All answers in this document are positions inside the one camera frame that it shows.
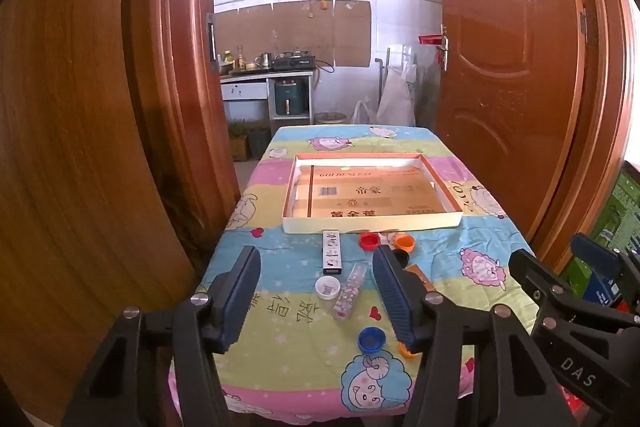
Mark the white woven sack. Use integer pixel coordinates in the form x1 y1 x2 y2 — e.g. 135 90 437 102
376 62 417 126

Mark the green air fryer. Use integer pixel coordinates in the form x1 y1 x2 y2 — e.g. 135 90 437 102
274 78 307 116

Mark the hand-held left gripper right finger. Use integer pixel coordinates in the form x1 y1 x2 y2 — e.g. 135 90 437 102
371 246 571 427

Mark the white bottle cap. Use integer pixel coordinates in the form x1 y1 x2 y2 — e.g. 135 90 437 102
315 275 342 301

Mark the wooden door with latch plate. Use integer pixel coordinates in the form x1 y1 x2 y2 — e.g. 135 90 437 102
122 0 242 258

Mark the plant crate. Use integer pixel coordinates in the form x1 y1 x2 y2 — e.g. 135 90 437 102
227 119 251 162

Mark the black plant pot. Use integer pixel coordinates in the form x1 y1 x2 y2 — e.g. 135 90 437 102
248 127 271 159

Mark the white plastic bag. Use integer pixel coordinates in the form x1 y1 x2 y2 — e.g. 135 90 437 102
350 99 375 125

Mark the green cardboard carton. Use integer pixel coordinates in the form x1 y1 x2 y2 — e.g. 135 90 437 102
560 159 640 308

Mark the white kitchen counter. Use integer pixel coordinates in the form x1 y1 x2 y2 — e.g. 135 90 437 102
220 68 318 128

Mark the shallow cardboard tray box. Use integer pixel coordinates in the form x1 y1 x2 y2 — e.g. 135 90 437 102
281 152 463 235

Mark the cardboard wall lining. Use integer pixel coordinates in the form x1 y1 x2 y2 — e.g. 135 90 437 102
214 0 373 68

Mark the clear patterned long box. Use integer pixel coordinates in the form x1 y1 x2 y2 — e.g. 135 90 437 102
331 262 369 322

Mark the long white box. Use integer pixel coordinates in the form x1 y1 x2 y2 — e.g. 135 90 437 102
321 229 343 277

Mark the wooden door with handle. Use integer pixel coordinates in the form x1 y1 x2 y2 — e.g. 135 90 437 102
430 0 588 258

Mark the metal door handle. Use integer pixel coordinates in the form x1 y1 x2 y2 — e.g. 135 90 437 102
435 24 451 72

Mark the black gas stove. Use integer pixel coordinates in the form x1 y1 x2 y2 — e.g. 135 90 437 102
271 51 317 72

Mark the cartoon printed tablecloth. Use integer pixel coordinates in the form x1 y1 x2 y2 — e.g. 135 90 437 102
167 125 541 425

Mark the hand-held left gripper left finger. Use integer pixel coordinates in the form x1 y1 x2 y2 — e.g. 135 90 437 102
60 246 263 427

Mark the metal latch plate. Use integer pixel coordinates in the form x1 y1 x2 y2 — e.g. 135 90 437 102
206 12 217 62

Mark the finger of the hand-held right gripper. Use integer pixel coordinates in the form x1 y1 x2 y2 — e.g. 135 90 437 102
570 233 640 314
508 248 640 333

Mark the blue bottle cap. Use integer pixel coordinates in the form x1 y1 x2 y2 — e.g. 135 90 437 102
357 326 387 354

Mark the small gold box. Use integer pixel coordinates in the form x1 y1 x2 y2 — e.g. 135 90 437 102
404 263 436 293

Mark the metal door hinge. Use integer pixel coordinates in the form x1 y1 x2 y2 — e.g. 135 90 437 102
580 8 598 45

